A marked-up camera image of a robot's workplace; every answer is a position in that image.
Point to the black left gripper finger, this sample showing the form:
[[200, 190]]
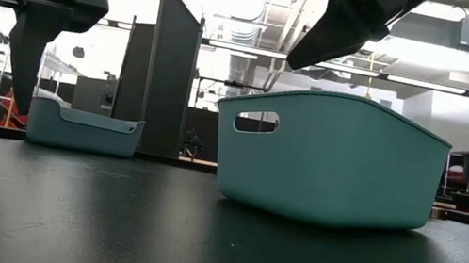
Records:
[[29, 59]]

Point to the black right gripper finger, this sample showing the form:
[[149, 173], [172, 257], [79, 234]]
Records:
[[331, 38]]

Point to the white metal shelf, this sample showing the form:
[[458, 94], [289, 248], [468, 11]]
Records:
[[55, 73]]

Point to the red angled stand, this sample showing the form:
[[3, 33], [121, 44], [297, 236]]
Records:
[[11, 111]]

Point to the black cabinet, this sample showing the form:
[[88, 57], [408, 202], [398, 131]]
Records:
[[92, 95]]

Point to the light blue plastic bin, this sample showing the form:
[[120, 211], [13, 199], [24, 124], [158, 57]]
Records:
[[81, 137]]

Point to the long ceiling light strip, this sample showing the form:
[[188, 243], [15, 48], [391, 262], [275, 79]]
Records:
[[424, 83]]

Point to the teal plastic bin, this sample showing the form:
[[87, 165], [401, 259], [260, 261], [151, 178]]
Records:
[[329, 166]]

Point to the black partition panel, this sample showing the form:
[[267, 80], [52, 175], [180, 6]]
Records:
[[166, 82]]

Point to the silver ventilation duct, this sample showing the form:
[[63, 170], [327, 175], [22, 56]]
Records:
[[246, 19]]

